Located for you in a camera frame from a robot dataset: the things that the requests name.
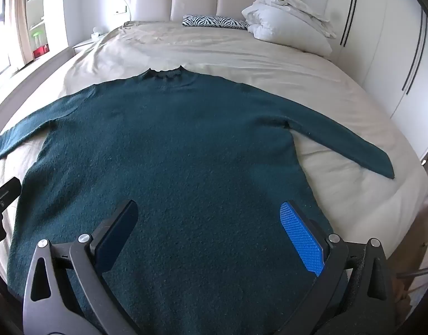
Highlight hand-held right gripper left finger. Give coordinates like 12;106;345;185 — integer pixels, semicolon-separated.
22;200;140;335

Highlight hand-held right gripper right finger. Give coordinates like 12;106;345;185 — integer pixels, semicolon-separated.
270;200;399;335

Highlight dark teal knit sweater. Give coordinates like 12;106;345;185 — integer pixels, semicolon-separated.
0;66;396;335

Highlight white nightstand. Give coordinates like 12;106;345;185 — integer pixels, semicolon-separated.
73;38;106;54

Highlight beige curtain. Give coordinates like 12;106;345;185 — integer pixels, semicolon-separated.
8;0;28;71

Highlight white shelf unit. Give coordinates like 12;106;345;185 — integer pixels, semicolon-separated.
26;0;48;64

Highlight bed with beige sheet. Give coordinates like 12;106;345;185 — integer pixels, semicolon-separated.
0;19;428;335

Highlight white pillow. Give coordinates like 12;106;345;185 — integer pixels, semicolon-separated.
247;7;333;58

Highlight white wardrobe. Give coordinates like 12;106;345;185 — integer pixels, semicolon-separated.
326;0;428;161

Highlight zebra print pillow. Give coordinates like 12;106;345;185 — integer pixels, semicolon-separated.
182;15;249;30

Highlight folded white duvet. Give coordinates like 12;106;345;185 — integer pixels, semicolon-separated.
242;0;336;39

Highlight black wardrobe handle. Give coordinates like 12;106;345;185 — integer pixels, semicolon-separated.
401;10;424;90
343;0;360;47
340;0;356;45
406;17;428;95

